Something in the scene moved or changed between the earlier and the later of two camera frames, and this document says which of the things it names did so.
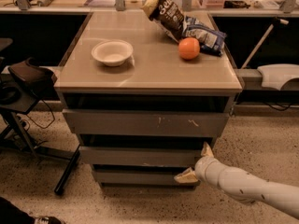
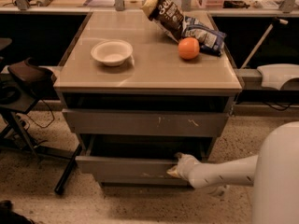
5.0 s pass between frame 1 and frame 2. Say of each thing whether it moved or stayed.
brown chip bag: stayed
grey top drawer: stayed
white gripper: moved
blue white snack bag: stayed
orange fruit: stayed
